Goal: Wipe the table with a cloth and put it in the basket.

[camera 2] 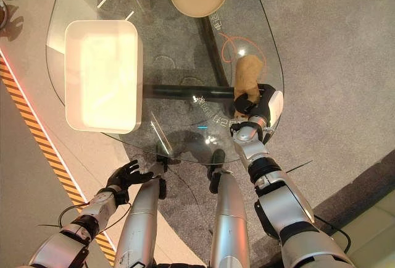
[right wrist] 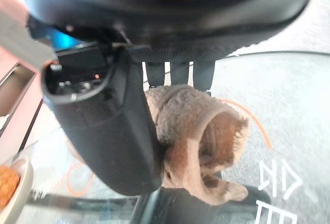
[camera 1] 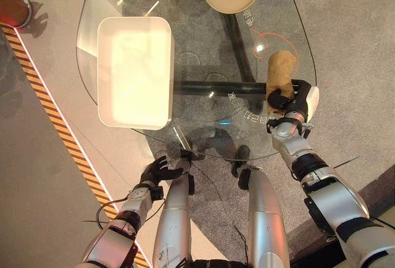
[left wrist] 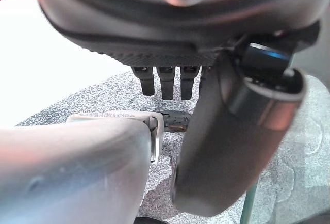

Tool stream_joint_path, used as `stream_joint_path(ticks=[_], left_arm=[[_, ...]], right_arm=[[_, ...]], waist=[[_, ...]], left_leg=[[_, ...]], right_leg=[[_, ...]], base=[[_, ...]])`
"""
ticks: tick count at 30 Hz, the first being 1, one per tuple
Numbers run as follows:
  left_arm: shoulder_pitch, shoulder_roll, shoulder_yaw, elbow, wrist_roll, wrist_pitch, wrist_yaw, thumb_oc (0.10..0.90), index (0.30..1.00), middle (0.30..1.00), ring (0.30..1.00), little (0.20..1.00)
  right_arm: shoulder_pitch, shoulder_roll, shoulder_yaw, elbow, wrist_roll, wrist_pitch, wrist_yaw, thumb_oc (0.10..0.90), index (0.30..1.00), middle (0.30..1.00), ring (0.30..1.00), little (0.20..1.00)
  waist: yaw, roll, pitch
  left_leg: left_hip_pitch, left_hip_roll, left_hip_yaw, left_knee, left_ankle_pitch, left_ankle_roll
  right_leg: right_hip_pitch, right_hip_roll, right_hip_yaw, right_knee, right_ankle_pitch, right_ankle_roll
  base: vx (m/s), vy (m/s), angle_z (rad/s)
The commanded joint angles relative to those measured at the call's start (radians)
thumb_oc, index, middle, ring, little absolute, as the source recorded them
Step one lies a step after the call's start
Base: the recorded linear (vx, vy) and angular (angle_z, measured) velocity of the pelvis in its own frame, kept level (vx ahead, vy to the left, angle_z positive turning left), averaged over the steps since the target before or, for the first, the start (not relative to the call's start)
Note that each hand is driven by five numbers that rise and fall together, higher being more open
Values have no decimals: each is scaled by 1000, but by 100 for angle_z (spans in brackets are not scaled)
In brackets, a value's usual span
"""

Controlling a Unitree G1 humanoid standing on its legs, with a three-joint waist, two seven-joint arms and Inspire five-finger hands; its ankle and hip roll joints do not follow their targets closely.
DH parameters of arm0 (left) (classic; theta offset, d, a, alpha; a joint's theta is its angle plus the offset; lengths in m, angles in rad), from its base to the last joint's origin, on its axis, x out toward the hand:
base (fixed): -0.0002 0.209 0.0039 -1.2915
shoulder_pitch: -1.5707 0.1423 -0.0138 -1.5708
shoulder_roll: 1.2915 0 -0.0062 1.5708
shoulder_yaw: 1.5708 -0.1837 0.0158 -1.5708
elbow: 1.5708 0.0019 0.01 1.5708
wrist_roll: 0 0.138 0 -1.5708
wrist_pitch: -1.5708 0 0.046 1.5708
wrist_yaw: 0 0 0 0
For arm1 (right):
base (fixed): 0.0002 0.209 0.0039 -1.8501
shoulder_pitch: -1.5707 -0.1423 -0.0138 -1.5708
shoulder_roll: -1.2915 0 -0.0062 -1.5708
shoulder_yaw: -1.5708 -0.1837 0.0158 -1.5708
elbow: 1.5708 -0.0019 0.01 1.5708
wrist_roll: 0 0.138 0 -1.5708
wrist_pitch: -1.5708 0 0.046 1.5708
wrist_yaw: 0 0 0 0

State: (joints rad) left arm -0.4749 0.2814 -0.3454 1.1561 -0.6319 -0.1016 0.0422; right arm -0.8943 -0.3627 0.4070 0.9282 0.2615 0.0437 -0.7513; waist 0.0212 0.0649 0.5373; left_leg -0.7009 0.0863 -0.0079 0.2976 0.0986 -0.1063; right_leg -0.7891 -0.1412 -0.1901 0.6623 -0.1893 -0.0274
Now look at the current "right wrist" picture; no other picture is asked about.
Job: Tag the orange shredded food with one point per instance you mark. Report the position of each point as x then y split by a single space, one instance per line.
7 182

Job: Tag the brown terry cloth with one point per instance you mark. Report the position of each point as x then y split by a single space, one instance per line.
185 120

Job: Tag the pink wooden shelf cabinet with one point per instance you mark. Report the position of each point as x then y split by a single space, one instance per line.
15 95

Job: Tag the beige ceramic bowl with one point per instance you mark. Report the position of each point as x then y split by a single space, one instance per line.
22 188

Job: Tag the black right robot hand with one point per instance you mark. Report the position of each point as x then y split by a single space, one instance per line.
180 17

